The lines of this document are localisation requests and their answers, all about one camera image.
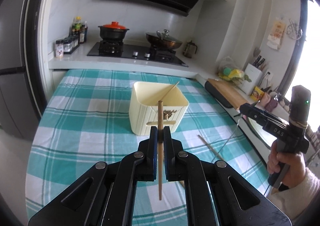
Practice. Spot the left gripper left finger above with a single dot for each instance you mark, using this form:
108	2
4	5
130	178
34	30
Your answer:
152	154

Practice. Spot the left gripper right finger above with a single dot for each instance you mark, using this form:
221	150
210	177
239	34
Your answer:
168	154

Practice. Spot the wooden chopstick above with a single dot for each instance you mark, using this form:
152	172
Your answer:
216	154
160	148
176	84

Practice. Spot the white sleeve forearm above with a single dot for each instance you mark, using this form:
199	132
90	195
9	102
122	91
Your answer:
293	201

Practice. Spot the right hand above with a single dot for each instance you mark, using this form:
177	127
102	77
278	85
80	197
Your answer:
297	171

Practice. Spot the wooden chopstick on cloth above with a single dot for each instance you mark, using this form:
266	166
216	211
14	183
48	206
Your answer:
216	154

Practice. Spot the yellow snack tin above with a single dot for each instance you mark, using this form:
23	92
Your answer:
257	94

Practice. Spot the cream ribbed utensil holder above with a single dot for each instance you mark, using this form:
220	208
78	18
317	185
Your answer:
143	110

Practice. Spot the wooden chopstick in holder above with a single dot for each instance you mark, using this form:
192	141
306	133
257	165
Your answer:
176	84

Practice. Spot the wooden cutting board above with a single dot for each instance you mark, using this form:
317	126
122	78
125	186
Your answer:
229	92

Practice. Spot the white knife block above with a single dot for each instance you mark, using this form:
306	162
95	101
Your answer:
252	76

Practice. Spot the teal plaid tablecloth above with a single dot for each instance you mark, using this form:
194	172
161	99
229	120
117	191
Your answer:
87	167

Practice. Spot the yellow green produce bag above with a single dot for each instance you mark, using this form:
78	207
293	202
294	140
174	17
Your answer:
229	72

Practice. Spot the french press kettle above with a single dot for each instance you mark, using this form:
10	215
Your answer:
190	49

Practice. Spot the black wok with lid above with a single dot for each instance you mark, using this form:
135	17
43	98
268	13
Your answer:
162	40

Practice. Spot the black gas stove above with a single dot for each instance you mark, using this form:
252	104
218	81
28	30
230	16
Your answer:
135	52

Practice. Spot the black clay pot red lid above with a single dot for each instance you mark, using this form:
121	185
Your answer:
113	31

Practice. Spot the spice jar white label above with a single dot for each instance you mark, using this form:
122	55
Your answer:
59	48

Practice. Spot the grey refrigerator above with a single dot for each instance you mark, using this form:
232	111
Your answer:
19	114

